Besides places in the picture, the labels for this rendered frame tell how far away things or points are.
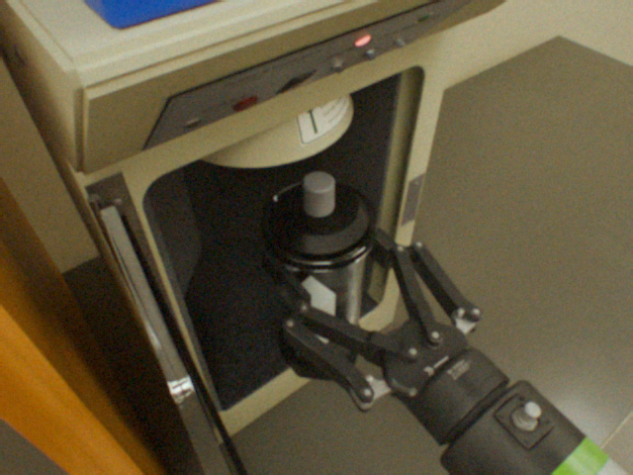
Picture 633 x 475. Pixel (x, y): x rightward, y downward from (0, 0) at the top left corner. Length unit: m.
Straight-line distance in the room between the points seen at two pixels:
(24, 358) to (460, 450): 0.28
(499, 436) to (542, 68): 1.18
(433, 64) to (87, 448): 0.38
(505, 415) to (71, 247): 0.74
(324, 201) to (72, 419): 0.25
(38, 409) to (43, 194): 0.59
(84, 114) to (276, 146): 0.24
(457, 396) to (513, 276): 0.50
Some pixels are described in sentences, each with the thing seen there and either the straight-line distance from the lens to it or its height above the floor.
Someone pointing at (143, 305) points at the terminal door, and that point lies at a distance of 0.23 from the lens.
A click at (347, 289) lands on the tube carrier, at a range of 0.47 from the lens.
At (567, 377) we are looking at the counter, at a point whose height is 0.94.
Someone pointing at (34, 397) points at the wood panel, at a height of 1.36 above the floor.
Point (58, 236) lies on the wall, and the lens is 0.89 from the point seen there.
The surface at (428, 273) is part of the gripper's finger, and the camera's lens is 0.47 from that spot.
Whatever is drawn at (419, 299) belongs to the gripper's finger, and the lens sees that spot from 0.44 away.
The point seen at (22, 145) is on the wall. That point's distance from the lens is 0.79.
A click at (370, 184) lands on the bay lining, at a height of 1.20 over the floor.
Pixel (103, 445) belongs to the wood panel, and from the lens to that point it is 0.33.
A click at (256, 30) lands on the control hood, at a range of 0.17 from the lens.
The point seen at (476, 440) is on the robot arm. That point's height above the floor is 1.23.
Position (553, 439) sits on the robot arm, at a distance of 0.38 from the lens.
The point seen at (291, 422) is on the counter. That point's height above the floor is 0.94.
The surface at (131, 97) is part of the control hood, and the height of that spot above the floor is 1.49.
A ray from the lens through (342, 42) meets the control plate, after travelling 0.23.
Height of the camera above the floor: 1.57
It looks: 48 degrees down
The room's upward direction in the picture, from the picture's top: straight up
